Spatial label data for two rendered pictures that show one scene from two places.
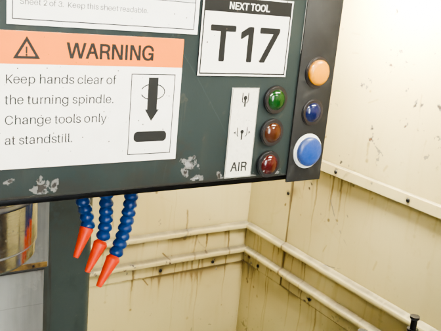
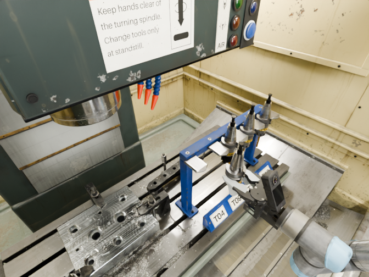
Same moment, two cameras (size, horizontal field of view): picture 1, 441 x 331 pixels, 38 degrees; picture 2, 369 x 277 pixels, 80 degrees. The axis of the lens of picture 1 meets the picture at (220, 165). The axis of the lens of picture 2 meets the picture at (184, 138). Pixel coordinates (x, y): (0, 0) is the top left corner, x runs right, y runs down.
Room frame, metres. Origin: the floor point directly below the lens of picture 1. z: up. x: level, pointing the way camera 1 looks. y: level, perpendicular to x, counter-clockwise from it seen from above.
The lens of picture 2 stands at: (0.17, 0.10, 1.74)
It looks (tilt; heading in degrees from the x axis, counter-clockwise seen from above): 40 degrees down; 353
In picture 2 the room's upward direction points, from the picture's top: 1 degrees counter-clockwise
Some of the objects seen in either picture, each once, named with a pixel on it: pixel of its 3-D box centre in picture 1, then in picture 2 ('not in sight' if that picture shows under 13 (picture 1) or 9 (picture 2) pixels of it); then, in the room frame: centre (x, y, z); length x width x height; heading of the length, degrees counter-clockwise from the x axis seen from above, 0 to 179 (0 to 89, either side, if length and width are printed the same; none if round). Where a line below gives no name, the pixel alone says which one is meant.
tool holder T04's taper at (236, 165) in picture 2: not in sight; (238, 160); (0.62, -0.11, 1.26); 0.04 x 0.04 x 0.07
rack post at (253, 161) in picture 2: not in sight; (253, 137); (0.95, -0.33, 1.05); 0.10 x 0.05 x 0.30; 34
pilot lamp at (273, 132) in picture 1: (272, 132); (235, 22); (0.60, -0.05, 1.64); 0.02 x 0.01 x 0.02; 124
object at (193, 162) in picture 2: not in sight; (197, 164); (0.66, 0.00, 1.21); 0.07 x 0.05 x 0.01; 34
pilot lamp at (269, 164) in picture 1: (268, 164); (233, 41); (0.60, -0.05, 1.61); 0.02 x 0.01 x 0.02; 124
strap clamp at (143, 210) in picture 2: not in sight; (154, 206); (0.68, 0.17, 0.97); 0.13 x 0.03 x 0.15; 124
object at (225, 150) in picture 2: not in sight; (219, 149); (0.72, -0.09, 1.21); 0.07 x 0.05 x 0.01; 34
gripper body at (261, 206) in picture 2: not in sight; (267, 205); (0.51, -0.18, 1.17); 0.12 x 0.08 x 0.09; 34
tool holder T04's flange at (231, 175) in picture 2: not in sight; (235, 170); (0.62, -0.11, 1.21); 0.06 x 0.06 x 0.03
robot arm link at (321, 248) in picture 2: not in sight; (322, 245); (0.38, -0.27, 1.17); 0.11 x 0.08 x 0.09; 34
